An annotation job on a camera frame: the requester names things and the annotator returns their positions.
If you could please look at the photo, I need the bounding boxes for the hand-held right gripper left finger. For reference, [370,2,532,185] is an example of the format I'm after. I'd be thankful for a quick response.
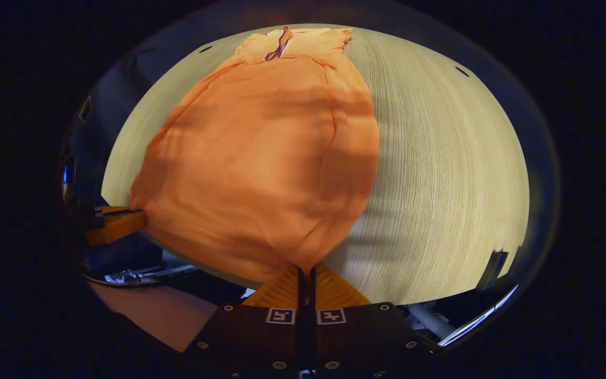
[182,265,306,379]

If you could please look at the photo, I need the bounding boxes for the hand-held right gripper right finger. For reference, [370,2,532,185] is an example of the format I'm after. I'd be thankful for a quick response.
[308,263,440,379]

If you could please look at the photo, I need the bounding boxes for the orange T-shirt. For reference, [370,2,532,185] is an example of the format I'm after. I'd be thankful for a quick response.
[129,26,381,285]

